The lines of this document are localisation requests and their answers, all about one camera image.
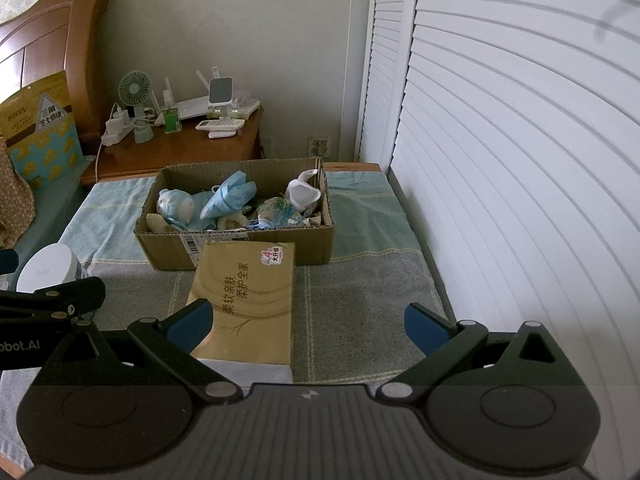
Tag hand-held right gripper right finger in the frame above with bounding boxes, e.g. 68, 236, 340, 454
375, 302, 573, 404

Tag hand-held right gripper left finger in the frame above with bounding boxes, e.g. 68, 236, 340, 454
42, 297, 246, 404

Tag tan parcel box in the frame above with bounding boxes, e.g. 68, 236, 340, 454
186, 240, 296, 386

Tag small cream pouch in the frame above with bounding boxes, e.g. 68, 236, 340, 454
217, 212, 251, 231

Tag blue and white plush toy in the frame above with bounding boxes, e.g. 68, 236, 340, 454
156, 188, 196, 226

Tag stack of blue face masks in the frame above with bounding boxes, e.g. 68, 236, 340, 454
200, 170, 258, 221

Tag brown cardboard box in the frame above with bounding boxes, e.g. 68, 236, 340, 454
133, 156, 335, 272

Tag cream pouch with green print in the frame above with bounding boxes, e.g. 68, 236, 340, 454
257, 196, 293, 223

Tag white cloth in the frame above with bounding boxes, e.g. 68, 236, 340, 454
286, 169, 322, 213

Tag clear jar with white lid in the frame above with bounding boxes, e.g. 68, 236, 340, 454
16, 242, 83, 295

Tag teal bed sheet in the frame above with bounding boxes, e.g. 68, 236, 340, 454
10, 155, 97, 281

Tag grey plaid blanket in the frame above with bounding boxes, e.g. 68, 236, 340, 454
0, 249, 457, 441

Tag yellow snack bag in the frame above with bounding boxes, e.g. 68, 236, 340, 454
0, 71, 83, 191

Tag white power strip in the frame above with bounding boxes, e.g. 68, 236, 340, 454
97, 103, 135, 171

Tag wooden nightstand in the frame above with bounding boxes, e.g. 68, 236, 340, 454
80, 105, 264, 188

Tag white louvered closet door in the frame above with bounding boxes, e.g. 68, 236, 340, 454
355, 0, 422, 176
390, 0, 640, 376

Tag white remote control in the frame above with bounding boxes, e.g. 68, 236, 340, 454
195, 117, 246, 132

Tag white router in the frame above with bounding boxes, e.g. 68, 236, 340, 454
160, 65, 261, 121

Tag wooden headboard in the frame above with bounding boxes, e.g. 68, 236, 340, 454
0, 0, 111, 156

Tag white wall outlet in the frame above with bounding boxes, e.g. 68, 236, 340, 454
306, 135, 333, 158

